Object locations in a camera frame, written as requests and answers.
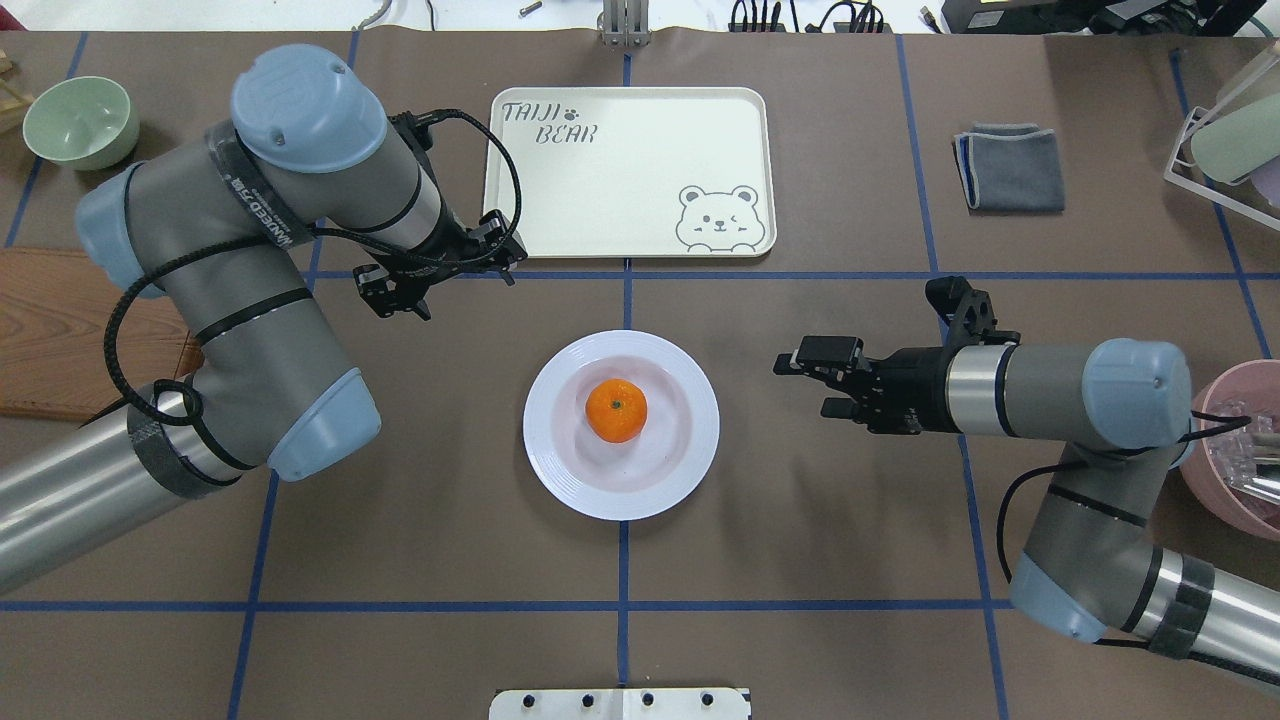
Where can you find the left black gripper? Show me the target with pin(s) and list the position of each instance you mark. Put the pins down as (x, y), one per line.
(437, 257)

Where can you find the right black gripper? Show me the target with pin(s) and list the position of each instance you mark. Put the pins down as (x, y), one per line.
(918, 375)

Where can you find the orange fruit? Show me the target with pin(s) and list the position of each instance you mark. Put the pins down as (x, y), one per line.
(616, 411)

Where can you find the white round plate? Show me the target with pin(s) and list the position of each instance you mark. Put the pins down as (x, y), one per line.
(640, 478)

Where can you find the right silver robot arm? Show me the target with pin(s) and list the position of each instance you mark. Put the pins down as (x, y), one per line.
(1124, 415)

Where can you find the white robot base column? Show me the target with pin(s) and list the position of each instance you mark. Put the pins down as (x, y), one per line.
(623, 703)

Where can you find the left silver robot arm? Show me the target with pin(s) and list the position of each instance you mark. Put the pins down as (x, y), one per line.
(222, 359)

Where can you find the cream bear tray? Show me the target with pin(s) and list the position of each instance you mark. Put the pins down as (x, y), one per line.
(634, 172)

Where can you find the grey folded cloth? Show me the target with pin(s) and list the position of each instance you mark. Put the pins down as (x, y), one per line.
(1010, 168)

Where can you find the wooden cutting board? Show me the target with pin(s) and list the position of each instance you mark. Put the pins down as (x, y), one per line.
(55, 305)

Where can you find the green bowl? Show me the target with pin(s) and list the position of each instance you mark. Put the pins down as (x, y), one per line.
(83, 123)

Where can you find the pink bowl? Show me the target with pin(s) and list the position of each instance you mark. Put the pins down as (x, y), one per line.
(1248, 389)

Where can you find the wooden mug rack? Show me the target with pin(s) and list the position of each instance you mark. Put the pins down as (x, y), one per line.
(14, 103)

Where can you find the metal scoop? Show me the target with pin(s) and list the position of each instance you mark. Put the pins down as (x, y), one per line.
(1252, 464)

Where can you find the white cup rack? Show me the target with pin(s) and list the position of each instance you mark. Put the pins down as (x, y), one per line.
(1257, 79)

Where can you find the purple cup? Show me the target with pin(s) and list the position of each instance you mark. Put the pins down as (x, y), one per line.
(1265, 181)

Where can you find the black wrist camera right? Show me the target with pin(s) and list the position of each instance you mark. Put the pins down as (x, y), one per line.
(968, 314)

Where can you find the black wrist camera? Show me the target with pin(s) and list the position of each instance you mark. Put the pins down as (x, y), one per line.
(414, 131)
(968, 314)

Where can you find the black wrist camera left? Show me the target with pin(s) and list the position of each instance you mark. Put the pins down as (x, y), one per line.
(414, 131)

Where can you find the aluminium frame post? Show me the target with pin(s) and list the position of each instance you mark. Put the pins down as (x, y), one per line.
(625, 23)

